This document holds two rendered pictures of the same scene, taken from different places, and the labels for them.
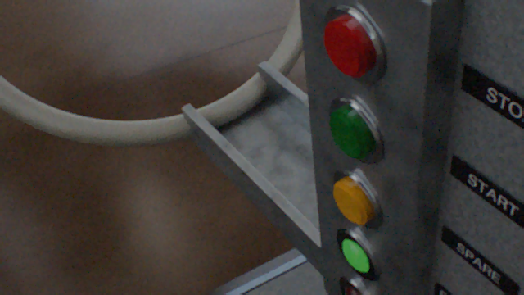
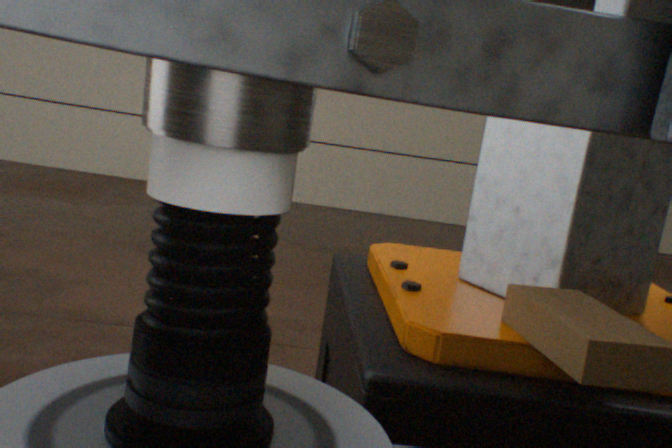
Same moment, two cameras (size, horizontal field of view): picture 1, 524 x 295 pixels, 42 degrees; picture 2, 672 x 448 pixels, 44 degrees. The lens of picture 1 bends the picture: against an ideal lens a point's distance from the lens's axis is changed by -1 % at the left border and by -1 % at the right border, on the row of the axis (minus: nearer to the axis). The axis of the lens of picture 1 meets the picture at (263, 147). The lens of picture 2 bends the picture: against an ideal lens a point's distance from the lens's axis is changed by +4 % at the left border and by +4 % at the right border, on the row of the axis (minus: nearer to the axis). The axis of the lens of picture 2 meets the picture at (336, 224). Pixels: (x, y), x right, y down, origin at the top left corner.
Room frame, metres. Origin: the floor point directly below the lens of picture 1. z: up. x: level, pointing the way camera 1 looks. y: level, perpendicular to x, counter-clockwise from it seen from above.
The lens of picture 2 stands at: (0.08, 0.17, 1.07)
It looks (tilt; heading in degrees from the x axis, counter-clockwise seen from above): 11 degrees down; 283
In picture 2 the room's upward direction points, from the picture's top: 8 degrees clockwise
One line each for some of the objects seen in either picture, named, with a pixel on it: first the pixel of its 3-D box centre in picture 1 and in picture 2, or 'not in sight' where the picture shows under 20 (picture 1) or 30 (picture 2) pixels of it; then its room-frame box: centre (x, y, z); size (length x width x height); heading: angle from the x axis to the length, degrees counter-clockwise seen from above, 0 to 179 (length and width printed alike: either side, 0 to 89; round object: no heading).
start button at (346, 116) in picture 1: (353, 132); not in sight; (0.22, -0.04, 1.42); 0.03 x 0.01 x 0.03; 30
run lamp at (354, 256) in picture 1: (359, 253); not in sight; (0.22, -0.04, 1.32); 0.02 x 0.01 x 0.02; 30
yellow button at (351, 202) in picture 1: (354, 200); not in sight; (0.22, -0.04, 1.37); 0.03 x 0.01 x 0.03; 30
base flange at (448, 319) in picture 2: not in sight; (544, 305); (0.03, -1.04, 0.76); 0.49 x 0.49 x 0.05; 18
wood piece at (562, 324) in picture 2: not in sight; (580, 332); (0.00, -0.79, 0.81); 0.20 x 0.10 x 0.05; 116
